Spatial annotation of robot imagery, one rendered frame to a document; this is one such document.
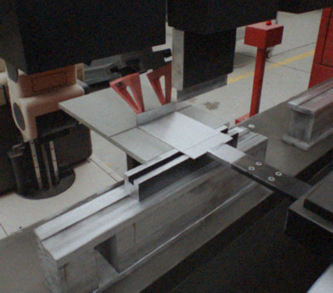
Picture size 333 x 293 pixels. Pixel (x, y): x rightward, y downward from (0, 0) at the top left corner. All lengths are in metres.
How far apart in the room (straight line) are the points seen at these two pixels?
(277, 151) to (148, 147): 0.35
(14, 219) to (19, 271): 1.04
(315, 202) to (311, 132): 0.41
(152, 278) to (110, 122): 0.25
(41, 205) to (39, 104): 0.52
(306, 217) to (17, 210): 1.36
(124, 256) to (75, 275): 0.07
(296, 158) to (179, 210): 0.34
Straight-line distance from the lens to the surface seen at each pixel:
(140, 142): 0.53
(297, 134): 0.81
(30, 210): 1.60
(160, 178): 0.47
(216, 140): 0.53
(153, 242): 0.50
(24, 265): 0.55
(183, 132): 0.55
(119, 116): 0.61
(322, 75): 1.35
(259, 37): 2.32
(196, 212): 0.54
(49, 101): 1.25
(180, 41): 0.42
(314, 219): 0.39
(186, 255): 0.53
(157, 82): 0.63
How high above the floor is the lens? 1.27
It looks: 27 degrees down
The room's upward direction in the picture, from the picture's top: straight up
